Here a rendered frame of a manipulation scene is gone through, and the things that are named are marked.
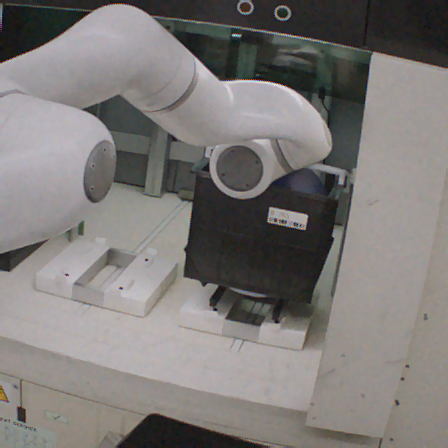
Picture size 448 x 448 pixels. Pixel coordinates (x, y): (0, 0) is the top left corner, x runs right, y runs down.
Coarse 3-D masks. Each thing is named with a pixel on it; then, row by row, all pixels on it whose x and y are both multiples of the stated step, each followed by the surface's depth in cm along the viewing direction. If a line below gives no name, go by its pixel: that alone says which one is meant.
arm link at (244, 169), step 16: (224, 144) 117; (240, 144) 116; (256, 144) 116; (272, 144) 119; (224, 160) 117; (240, 160) 117; (256, 160) 117; (272, 160) 117; (224, 176) 118; (240, 176) 117; (256, 176) 117; (272, 176) 117; (224, 192) 119; (240, 192) 118; (256, 192) 118
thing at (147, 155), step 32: (320, 96) 197; (128, 128) 217; (160, 128) 209; (352, 128) 204; (128, 160) 219; (160, 160) 211; (192, 160) 214; (352, 160) 207; (160, 192) 214; (0, 416) 141
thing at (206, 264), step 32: (288, 192) 139; (192, 224) 144; (224, 224) 143; (256, 224) 142; (288, 224) 140; (320, 224) 139; (192, 256) 146; (224, 256) 145; (256, 256) 143; (288, 256) 142; (320, 256) 142; (224, 288) 153; (256, 288) 145; (288, 288) 144
